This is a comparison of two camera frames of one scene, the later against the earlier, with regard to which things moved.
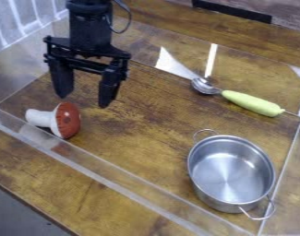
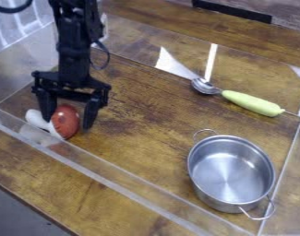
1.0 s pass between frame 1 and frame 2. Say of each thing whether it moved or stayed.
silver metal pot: stayed
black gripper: moved
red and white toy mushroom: stayed
